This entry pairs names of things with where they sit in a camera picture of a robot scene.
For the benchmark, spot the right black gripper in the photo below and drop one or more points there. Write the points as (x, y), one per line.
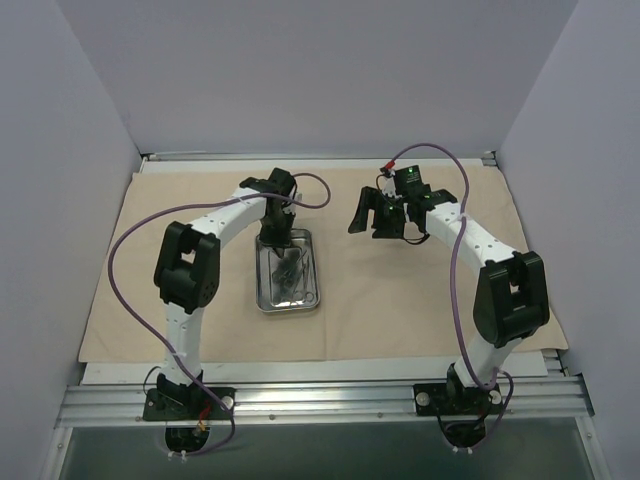
(382, 220)

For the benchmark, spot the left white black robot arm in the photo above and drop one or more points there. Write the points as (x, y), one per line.
(188, 269)

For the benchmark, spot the steel instrument tray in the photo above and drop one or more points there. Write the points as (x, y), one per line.
(267, 297)

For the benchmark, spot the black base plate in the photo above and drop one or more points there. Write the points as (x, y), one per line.
(171, 402)
(438, 399)

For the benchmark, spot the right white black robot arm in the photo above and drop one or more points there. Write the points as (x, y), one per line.
(511, 298)

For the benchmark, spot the steel surgical scissors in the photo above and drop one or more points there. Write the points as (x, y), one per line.
(290, 270)

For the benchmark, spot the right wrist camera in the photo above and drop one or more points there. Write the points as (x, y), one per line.
(385, 181)

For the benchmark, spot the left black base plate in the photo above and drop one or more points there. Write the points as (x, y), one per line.
(171, 402)

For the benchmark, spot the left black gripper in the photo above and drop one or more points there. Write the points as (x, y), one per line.
(275, 236)

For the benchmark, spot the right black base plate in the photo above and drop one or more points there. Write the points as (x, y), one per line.
(438, 399)

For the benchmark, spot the aluminium front rail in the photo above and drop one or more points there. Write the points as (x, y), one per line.
(318, 403)

